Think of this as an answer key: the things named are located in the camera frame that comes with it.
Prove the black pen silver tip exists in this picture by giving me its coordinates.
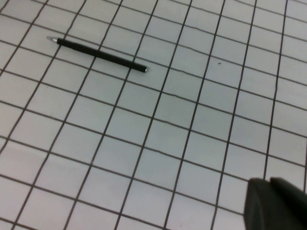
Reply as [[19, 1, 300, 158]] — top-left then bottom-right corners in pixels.
[[46, 35, 148, 73]]

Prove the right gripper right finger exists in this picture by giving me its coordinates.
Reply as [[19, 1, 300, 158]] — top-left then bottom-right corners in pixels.
[[270, 177, 307, 230]]

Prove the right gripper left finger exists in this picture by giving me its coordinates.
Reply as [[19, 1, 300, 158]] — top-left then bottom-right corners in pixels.
[[244, 178, 273, 230]]

